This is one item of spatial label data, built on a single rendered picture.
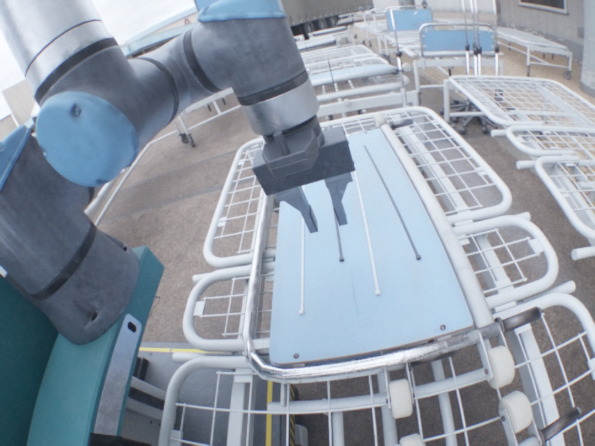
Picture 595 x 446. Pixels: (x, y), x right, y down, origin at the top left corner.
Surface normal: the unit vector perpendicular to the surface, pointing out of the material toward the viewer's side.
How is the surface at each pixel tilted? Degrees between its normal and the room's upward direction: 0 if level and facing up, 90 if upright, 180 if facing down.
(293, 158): 90
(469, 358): 0
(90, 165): 96
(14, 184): 90
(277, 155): 4
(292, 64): 86
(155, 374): 0
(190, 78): 100
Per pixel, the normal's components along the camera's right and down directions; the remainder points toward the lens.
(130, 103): 0.95, -0.18
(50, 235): 0.93, 0.00
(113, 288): 0.81, -0.29
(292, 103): 0.45, 0.47
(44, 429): -0.26, -0.71
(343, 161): 0.00, 0.68
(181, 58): -0.17, 0.40
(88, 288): 0.73, -0.13
